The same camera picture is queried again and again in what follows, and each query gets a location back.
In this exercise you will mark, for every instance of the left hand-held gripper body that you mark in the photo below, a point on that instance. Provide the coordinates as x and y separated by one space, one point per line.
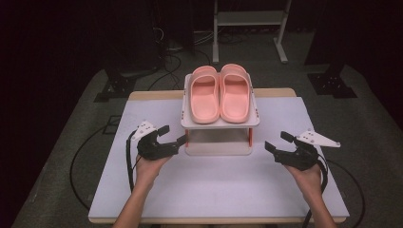
152 147

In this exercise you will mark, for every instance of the person's left hand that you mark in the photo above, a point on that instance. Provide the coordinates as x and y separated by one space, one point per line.
150 171

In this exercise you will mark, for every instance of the white metal stand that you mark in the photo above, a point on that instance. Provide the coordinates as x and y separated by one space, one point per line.
250 19

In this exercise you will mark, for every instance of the black stand base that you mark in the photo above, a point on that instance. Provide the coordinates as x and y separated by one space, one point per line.
122 85
331 84

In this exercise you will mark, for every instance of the person's right hand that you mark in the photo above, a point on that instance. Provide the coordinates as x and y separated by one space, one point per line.
305 180

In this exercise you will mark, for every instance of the pink slipper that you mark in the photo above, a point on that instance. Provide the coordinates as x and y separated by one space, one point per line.
235 93
205 95

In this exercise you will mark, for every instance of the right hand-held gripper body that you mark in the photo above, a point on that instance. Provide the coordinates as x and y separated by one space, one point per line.
301 156

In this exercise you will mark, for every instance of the white two-tier shoe rack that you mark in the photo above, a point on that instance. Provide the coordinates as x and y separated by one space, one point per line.
218 139

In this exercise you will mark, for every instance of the white table mat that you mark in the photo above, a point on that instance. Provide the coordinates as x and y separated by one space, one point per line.
218 186

